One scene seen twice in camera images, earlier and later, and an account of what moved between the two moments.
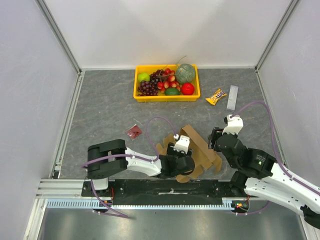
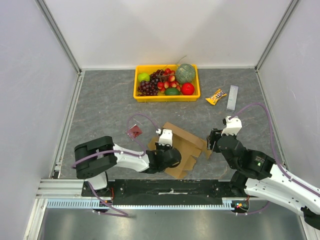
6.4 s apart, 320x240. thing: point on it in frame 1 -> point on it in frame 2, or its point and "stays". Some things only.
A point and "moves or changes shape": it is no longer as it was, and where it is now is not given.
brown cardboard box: x=204 y=157 moves or changes shape
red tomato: x=187 y=89 stays
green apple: x=143 y=76 stays
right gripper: x=214 y=136 stays
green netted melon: x=185 y=73 stays
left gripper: x=170 y=150 -> x=167 y=146
